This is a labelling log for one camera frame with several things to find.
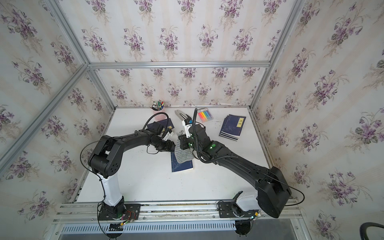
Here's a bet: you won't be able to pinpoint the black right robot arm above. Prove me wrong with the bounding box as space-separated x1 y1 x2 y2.
180 114 292 219

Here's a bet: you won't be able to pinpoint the pens in cup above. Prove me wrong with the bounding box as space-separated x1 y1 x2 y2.
151 101 165 111

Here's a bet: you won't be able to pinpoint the grey black stapler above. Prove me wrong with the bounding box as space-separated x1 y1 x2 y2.
175 110 192 122

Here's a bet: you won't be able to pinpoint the grey patterned cloth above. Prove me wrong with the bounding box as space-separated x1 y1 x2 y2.
175 140 194 164

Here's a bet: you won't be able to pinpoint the pink pen cup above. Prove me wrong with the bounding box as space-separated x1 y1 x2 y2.
154 112 168 122

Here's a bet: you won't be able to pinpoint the blue book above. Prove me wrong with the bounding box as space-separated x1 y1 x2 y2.
219 115 246 142
171 152 194 173
157 119 174 130

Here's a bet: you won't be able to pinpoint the colourful highlighter pack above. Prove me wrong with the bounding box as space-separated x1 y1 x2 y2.
198 108 214 123

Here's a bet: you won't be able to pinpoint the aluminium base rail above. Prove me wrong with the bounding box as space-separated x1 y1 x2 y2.
50 201 302 239

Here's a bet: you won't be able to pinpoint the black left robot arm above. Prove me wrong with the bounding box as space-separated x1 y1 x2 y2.
88 124 175 207

